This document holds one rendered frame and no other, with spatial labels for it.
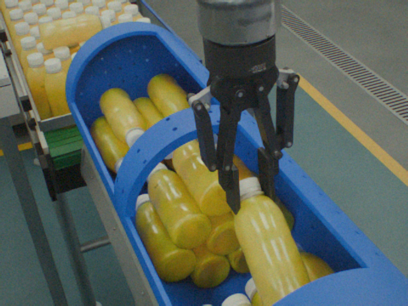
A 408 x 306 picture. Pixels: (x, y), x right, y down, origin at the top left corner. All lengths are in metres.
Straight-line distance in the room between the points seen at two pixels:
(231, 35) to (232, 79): 0.07
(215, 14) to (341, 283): 0.30
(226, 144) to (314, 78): 2.95
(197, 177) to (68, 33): 0.79
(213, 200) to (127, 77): 0.51
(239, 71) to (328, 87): 2.91
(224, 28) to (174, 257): 0.44
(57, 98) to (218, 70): 0.97
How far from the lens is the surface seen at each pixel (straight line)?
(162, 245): 0.98
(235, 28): 0.64
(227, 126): 0.72
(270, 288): 0.77
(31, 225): 1.84
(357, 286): 0.68
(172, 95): 1.24
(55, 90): 1.60
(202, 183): 0.93
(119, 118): 1.21
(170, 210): 0.96
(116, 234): 1.32
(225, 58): 0.66
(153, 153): 0.93
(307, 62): 3.84
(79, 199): 2.91
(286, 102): 0.74
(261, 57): 0.67
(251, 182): 0.80
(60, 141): 1.61
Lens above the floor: 1.72
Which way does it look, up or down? 34 degrees down
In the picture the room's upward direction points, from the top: 7 degrees counter-clockwise
